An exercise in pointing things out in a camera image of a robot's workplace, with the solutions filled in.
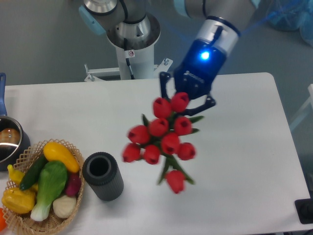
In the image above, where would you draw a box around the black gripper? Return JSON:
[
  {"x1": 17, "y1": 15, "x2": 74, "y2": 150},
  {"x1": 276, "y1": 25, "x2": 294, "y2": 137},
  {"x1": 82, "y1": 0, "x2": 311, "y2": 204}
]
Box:
[{"x1": 159, "y1": 39, "x2": 226, "y2": 116}]

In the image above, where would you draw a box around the red tulip bouquet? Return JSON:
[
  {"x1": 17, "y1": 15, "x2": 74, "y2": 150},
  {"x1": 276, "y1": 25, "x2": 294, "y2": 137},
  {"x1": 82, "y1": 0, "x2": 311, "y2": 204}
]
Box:
[{"x1": 122, "y1": 92, "x2": 203, "y2": 194}]

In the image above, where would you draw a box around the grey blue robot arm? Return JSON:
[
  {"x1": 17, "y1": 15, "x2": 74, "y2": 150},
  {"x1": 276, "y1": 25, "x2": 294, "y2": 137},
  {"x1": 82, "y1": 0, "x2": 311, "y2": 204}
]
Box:
[{"x1": 79, "y1": 0, "x2": 260, "y2": 116}]

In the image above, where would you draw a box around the dark grey ribbed vase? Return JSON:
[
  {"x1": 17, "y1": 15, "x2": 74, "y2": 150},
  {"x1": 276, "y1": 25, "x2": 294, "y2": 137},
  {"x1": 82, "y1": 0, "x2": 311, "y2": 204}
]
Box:
[{"x1": 82, "y1": 152, "x2": 124, "y2": 201}]

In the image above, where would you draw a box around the blue plastic bag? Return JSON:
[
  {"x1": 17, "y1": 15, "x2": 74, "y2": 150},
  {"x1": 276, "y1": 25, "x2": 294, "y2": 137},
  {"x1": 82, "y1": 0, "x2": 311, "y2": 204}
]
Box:
[{"x1": 266, "y1": 0, "x2": 313, "y2": 46}]

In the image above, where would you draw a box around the yellow squash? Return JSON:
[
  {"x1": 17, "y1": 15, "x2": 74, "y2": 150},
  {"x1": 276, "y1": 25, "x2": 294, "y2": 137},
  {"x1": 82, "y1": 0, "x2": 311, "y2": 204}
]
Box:
[{"x1": 43, "y1": 142, "x2": 80, "y2": 173}]

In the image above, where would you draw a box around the purple red radish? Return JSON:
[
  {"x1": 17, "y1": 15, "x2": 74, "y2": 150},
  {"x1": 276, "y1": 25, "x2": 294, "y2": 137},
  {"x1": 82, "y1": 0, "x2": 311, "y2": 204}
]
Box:
[{"x1": 65, "y1": 174, "x2": 82, "y2": 197}]

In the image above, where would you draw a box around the green bok choy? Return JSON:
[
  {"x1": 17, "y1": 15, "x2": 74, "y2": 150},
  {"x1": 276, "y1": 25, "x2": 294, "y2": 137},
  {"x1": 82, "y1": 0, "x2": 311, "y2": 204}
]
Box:
[{"x1": 30, "y1": 161, "x2": 67, "y2": 222}]

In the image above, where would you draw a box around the black device at table edge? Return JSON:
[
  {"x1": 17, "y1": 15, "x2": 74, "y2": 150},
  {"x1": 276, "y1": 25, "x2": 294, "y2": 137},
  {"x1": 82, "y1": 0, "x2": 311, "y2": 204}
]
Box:
[{"x1": 294, "y1": 198, "x2": 313, "y2": 224}]

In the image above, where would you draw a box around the cream white garlic bulb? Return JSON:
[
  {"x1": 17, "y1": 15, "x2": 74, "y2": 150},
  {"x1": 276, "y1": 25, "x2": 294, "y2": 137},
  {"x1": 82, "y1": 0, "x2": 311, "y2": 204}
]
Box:
[{"x1": 53, "y1": 195, "x2": 76, "y2": 218}]

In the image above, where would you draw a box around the woven wicker basket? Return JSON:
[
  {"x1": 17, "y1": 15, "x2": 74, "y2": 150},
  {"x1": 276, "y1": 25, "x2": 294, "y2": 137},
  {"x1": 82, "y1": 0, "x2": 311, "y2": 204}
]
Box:
[{"x1": 2, "y1": 139, "x2": 85, "y2": 235}]

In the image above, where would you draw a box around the green cucumber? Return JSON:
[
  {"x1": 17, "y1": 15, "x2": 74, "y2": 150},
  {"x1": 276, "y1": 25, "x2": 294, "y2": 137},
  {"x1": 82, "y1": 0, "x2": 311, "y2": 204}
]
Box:
[{"x1": 19, "y1": 154, "x2": 48, "y2": 191}]

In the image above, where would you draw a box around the small yellow banana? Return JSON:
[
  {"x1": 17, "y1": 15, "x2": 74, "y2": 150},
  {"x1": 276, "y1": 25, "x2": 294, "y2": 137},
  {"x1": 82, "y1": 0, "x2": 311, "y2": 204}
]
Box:
[{"x1": 7, "y1": 164, "x2": 38, "y2": 192}]

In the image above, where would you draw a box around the yellow corn cob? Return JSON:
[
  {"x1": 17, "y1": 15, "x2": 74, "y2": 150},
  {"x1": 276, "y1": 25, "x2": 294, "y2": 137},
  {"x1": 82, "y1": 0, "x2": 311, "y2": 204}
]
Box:
[{"x1": 1, "y1": 188, "x2": 36, "y2": 214}]

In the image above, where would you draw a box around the orange fruit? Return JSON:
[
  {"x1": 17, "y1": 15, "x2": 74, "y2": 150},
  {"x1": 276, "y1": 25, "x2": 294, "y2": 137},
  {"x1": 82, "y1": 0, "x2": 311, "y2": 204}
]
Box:
[{"x1": 0, "y1": 208, "x2": 7, "y2": 232}]

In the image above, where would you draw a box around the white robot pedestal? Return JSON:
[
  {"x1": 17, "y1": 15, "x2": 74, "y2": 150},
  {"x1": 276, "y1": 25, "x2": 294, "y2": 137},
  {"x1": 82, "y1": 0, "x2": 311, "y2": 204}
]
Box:
[{"x1": 85, "y1": 13, "x2": 173, "y2": 81}]

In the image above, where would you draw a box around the black cable on pedestal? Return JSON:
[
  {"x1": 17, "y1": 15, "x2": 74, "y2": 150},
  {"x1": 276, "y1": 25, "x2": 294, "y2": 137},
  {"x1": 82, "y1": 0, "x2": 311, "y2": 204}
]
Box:
[{"x1": 123, "y1": 38, "x2": 135, "y2": 80}]

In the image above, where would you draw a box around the white frame at right edge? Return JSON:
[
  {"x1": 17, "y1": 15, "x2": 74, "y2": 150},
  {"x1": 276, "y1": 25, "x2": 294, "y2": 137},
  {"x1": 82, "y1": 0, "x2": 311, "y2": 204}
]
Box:
[{"x1": 289, "y1": 84, "x2": 313, "y2": 132}]

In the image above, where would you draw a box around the dark pot with blue handle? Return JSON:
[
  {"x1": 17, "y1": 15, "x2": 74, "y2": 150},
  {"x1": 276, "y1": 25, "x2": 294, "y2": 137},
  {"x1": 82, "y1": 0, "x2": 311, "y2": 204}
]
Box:
[{"x1": 0, "y1": 72, "x2": 30, "y2": 171}]

